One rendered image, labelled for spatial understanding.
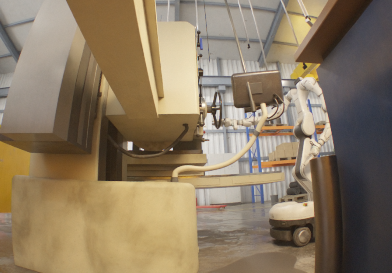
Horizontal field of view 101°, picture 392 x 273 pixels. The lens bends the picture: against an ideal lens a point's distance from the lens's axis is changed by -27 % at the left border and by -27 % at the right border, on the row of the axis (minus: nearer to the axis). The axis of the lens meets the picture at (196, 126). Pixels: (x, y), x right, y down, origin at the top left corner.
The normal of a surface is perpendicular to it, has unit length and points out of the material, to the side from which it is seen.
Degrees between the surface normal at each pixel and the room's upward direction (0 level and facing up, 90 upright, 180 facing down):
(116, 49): 180
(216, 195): 90
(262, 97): 109
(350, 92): 90
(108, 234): 90
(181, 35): 90
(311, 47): 180
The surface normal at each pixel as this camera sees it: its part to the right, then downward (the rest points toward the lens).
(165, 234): 0.50, -0.28
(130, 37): 0.04, 0.95
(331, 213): -0.36, -0.27
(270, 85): -0.15, 0.04
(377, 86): -1.00, 0.04
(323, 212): -0.75, -0.17
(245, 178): 0.08, -0.30
